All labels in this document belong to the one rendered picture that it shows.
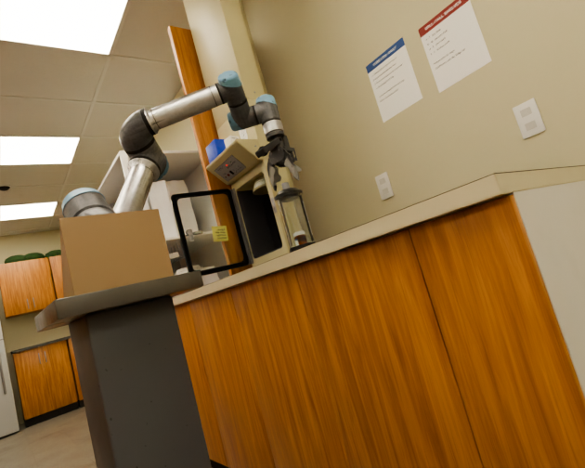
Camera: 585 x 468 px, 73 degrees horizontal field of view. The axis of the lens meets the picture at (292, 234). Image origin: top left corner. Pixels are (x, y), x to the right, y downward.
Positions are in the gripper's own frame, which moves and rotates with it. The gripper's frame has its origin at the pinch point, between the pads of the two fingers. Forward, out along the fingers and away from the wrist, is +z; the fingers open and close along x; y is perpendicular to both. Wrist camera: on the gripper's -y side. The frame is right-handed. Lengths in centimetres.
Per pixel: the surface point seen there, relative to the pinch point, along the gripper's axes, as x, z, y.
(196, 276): -5, 28, -53
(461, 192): -65, 28, -35
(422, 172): -34, 6, 48
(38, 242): 567, -125, 130
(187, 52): 58, -98, 26
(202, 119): 58, -59, 25
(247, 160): 27.7, -22.6, 15.5
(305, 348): -1, 57, -15
